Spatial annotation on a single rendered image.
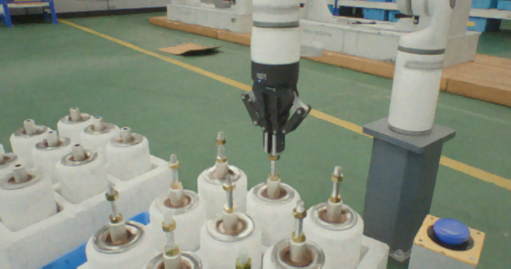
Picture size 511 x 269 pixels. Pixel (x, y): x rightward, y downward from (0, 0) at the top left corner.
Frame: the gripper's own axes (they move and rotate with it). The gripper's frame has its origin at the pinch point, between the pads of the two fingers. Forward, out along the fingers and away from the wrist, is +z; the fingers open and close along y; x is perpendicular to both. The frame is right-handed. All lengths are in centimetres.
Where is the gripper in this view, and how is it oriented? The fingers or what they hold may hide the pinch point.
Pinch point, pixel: (274, 142)
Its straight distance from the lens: 64.7
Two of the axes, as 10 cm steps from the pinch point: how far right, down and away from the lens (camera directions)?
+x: 6.5, -2.8, 7.0
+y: 7.6, 2.4, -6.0
